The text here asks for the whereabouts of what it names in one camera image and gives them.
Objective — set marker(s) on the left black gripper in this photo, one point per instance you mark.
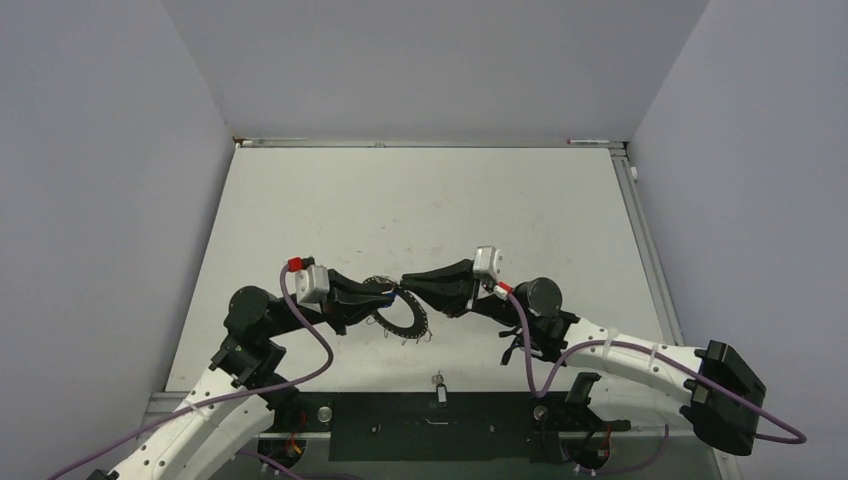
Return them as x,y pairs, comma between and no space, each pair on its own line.
348,301

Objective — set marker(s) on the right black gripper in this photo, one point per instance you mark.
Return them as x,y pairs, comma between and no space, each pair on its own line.
451,286

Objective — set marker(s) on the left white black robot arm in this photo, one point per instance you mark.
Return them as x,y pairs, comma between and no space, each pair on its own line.
238,394

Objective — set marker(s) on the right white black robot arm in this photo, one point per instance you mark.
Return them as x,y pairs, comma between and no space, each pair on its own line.
711,389

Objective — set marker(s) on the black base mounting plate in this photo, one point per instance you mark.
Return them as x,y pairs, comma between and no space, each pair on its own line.
467,426

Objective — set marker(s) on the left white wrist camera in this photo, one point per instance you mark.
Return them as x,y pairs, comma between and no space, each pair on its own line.
312,284

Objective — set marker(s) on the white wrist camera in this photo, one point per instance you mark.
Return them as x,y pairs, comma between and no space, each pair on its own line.
486,263
312,284

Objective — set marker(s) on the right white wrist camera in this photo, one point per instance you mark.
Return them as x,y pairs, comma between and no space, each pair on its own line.
486,263

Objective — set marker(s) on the marker pen at wall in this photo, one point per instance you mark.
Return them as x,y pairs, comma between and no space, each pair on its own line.
588,142

